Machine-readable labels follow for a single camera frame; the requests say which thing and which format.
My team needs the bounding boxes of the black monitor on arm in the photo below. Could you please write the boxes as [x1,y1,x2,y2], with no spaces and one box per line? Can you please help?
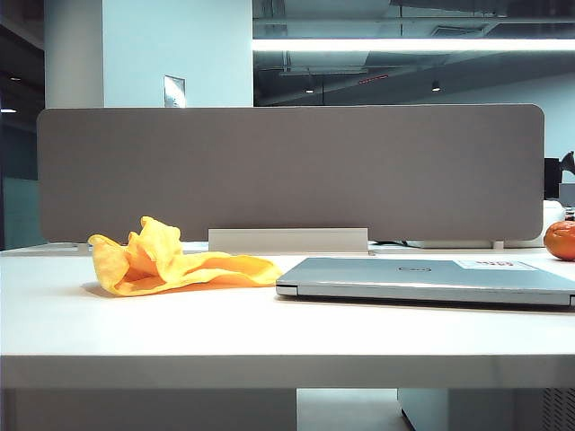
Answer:
[544,151,575,200]

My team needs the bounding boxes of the white sticker with red print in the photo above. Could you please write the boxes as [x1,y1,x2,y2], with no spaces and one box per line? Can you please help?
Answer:
[456,259,540,272]

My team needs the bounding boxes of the long white ceiling light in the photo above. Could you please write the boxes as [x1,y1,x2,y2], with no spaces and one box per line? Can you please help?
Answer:
[251,37,575,53]

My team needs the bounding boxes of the silver wall plate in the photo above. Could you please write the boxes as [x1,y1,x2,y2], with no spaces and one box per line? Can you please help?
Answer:
[163,74,187,109]

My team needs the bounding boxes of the yellow cloth rag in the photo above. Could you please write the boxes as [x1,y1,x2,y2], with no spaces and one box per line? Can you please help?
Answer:
[87,215,283,298]

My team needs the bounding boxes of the orange tangerine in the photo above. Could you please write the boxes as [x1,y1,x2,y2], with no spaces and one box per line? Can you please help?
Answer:
[543,220,575,261]

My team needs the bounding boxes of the silver closed laptop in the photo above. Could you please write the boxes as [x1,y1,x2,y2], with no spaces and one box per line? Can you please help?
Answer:
[274,256,575,309]

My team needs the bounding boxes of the grey fabric desk divider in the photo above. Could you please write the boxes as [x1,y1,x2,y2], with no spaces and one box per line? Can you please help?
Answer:
[36,103,546,245]

